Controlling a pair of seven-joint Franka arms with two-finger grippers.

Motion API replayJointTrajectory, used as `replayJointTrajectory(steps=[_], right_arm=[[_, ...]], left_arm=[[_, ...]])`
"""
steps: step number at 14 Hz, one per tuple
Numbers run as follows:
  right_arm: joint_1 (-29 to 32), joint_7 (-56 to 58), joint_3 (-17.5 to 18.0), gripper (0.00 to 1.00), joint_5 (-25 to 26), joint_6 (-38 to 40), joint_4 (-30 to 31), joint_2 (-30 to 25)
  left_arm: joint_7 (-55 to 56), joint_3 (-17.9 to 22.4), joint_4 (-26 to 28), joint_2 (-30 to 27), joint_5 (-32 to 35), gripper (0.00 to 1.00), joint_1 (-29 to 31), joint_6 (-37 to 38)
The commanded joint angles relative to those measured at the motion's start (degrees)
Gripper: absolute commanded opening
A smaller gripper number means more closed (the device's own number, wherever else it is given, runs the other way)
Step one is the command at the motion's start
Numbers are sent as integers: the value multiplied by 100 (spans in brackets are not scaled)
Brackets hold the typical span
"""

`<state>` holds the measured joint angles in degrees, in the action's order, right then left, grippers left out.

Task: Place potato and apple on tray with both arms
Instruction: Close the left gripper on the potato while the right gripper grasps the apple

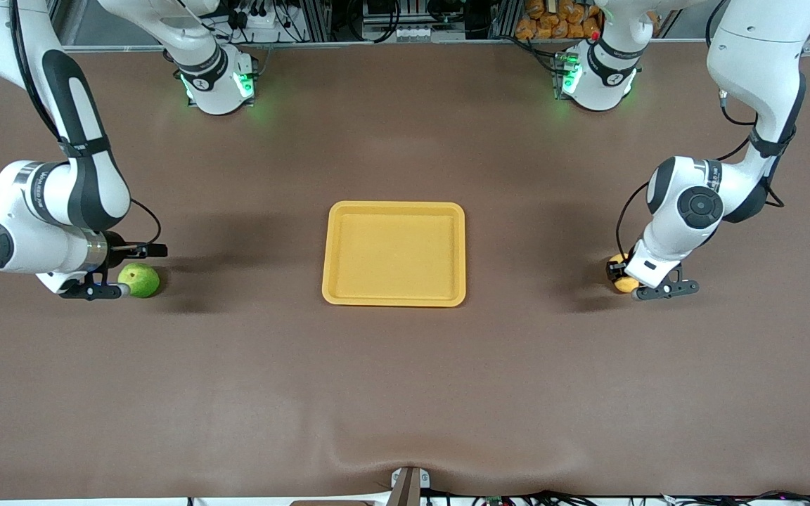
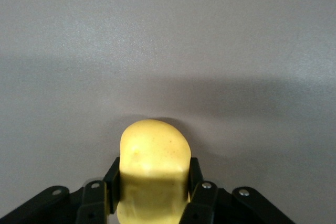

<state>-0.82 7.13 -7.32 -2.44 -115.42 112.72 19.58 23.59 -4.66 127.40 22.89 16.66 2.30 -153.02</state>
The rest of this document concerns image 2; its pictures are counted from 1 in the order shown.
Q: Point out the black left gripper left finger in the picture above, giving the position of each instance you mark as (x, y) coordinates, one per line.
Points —
(92, 203)

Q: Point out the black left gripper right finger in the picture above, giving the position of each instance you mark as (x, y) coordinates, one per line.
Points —
(210, 205)

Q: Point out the yellow potato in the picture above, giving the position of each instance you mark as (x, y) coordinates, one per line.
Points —
(155, 161)

